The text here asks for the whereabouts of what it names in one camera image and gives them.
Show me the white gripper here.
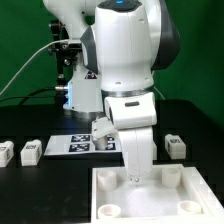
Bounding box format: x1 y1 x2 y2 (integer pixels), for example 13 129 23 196
118 126 153 184

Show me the white square table top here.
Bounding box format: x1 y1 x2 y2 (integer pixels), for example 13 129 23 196
90 163 221 224

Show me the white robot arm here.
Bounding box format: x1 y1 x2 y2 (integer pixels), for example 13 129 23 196
43 0 180 181

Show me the white AprilTag marker sheet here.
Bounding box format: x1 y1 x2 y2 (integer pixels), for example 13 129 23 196
44 134 121 156

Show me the black cable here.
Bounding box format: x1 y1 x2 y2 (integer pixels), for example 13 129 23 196
0 87 66 106

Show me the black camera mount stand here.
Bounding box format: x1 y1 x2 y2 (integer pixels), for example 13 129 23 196
48 19 81 106

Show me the white cable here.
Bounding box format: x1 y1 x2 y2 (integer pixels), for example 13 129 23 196
0 39 70 96

